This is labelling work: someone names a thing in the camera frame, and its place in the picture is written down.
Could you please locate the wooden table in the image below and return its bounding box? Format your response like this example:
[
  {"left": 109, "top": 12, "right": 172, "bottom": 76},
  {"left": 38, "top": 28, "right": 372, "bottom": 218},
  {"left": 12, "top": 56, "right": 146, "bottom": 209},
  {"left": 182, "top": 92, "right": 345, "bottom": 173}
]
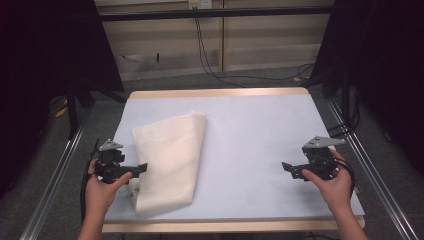
[{"left": 101, "top": 87, "right": 366, "bottom": 234}]

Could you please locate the black curtain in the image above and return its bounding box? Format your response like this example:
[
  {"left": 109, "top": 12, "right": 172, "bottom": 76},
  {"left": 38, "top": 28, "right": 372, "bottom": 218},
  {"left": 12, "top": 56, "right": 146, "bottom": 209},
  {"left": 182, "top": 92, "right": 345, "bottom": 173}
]
[
  {"left": 0, "top": 0, "right": 125, "bottom": 201},
  {"left": 310, "top": 0, "right": 424, "bottom": 175}
]

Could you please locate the white wall outlet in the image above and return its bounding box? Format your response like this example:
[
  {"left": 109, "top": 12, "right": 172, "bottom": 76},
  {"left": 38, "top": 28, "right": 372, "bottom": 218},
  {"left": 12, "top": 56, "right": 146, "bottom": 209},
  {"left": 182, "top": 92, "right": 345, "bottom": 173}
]
[{"left": 188, "top": 0, "right": 214, "bottom": 10}]

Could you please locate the black floor cable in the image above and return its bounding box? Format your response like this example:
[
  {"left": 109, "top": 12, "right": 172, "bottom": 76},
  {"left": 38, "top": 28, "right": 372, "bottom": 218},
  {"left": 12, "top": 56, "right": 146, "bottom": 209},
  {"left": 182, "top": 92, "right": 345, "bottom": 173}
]
[{"left": 193, "top": 8, "right": 316, "bottom": 89}]

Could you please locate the yellow tape piece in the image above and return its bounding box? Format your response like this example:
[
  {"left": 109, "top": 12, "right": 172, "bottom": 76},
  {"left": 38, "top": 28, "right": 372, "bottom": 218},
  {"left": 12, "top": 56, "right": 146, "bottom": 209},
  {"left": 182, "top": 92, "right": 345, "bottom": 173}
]
[{"left": 54, "top": 105, "right": 70, "bottom": 119}]

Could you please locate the white mesh laundry bag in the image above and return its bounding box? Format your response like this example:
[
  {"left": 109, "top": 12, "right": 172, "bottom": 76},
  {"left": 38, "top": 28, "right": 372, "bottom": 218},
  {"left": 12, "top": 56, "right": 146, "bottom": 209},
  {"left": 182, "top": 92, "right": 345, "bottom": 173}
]
[{"left": 127, "top": 110, "right": 208, "bottom": 215}]

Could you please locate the light blue table mat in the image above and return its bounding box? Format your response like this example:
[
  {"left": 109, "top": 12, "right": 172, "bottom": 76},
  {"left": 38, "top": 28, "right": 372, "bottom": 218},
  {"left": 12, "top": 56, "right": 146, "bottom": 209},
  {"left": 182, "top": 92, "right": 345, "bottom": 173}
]
[{"left": 104, "top": 93, "right": 366, "bottom": 223}]

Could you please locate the bundle of black cables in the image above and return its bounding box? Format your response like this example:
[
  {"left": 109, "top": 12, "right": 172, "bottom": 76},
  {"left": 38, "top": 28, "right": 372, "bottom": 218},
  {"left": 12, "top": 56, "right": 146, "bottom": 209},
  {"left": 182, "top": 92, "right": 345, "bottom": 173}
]
[{"left": 327, "top": 89, "right": 362, "bottom": 138}]

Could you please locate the metal floor rail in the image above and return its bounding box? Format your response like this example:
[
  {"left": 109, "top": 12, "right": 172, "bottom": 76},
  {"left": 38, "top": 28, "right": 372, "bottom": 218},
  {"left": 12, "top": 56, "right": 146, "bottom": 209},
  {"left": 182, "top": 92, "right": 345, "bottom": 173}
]
[
  {"left": 19, "top": 122, "right": 90, "bottom": 240},
  {"left": 325, "top": 98, "right": 422, "bottom": 240}
]

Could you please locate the person's right hand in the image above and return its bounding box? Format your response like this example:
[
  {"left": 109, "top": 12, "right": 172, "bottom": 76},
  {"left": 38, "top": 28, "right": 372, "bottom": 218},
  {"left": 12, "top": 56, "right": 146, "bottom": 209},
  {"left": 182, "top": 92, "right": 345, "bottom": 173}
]
[{"left": 301, "top": 148, "right": 354, "bottom": 215}]

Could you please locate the black horizontal bar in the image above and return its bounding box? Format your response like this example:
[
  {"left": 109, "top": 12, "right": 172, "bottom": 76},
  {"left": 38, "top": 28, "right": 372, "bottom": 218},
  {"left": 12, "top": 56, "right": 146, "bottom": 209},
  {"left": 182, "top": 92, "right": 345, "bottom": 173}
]
[{"left": 99, "top": 5, "right": 335, "bottom": 23}]

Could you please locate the hand-held gripper black cable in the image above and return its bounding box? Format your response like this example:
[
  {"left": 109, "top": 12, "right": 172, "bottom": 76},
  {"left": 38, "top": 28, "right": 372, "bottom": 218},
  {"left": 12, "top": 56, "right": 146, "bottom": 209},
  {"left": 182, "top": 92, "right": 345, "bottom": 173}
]
[
  {"left": 334, "top": 157, "right": 357, "bottom": 195},
  {"left": 79, "top": 148, "right": 100, "bottom": 225}
]

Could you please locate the right hand-held gripper black cable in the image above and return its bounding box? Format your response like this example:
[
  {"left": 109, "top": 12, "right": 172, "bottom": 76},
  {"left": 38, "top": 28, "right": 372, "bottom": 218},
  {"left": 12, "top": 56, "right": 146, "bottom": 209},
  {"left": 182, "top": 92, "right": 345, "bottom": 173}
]
[{"left": 334, "top": 157, "right": 357, "bottom": 195}]

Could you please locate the black stand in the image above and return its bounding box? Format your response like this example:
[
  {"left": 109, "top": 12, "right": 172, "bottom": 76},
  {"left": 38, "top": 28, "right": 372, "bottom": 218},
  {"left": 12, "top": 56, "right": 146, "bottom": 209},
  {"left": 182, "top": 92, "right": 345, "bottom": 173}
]
[
  {"left": 301, "top": 65, "right": 352, "bottom": 123},
  {"left": 65, "top": 84, "right": 128, "bottom": 140}
]

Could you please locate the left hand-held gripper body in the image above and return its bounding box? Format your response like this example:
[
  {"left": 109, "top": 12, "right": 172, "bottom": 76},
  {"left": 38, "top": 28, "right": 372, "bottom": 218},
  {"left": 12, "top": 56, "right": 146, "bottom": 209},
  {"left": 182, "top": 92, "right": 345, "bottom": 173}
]
[{"left": 94, "top": 139, "right": 135, "bottom": 184}]

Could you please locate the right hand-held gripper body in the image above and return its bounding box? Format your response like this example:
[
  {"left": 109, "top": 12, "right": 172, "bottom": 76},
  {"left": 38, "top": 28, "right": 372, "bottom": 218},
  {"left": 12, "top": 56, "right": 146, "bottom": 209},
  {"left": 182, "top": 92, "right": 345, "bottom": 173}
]
[{"left": 300, "top": 135, "right": 348, "bottom": 182}]

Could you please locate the person's left hand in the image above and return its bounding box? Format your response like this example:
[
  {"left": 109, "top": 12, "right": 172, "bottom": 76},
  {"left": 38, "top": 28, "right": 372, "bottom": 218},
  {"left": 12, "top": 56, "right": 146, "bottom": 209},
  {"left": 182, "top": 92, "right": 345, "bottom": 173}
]
[{"left": 84, "top": 159, "right": 134, "bottom": 218}]

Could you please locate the left hand-held gripper black cable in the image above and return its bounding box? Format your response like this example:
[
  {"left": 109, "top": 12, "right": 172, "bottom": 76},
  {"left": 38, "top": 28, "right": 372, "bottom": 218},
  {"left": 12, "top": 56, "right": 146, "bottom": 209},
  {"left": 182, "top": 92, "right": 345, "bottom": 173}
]
[{"left": 79, "top": 148, "right": 100, "bottom": 225}]

